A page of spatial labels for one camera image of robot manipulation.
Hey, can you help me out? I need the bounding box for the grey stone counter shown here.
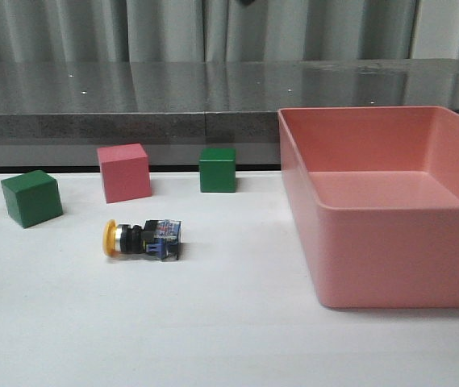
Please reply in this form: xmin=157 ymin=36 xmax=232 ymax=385
xmin=0 ymin=59 xmax=459 ymax=172

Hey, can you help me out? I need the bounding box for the pink wooden cube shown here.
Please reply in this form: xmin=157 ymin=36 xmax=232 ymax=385
xmin=97 ymin=144 xmax=152 ymax=203

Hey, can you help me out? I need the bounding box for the green wooden cube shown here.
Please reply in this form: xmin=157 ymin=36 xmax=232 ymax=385
xmin=198 ymin=148 xmax=236 ymax=193
xmin=1 ymin=170 xmax=63 ymax=228

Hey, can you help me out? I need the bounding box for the grey curtain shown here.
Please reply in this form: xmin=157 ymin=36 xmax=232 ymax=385
xmin=0 ymin=1 xmax=459 ymax=63

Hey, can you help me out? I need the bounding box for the pink plastic bin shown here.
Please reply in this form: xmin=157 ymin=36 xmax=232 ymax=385
xmin=278 ymin=106 xmax=459 ymax=308

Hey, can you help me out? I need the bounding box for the left green wooden cube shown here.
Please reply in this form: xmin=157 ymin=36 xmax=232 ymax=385
xmin=1 ymin=170 xmax=63 ymax=228

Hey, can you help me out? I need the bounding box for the right green wooden cube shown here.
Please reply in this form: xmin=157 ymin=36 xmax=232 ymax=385
xmin=198 ymin=148 xmax=236 ymax=193

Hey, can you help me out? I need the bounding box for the yellow push button switch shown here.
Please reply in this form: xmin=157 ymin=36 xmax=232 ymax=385
xmin=102 ymin=219 xmax=182 ymax=261

